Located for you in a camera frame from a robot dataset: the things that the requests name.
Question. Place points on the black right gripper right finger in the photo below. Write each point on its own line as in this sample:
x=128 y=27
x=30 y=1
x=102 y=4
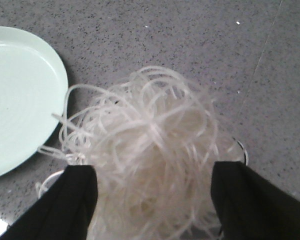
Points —
x=251 y=208

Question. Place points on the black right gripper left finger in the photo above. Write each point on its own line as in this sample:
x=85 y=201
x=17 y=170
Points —
x=64 y=212

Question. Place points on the white vermicelli noodle bundle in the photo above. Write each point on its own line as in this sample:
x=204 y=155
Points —
x=153 y=139

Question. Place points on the light green plate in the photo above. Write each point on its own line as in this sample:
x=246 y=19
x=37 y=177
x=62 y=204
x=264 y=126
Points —
x=33 y=85

